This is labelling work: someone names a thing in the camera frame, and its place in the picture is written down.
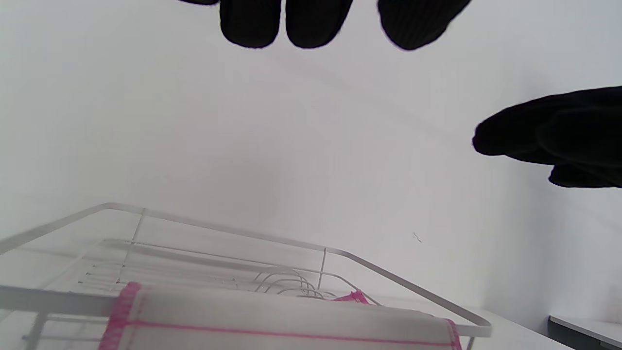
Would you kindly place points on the white cloth with pink trim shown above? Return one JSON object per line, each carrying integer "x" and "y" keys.
{"x": 272, "y": 313}

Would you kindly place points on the white table with dark base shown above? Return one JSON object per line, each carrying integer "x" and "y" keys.
{"x": 590, "y": 328}

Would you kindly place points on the person's left hand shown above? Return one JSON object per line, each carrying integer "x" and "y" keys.
{"x": 573, "y": 136}

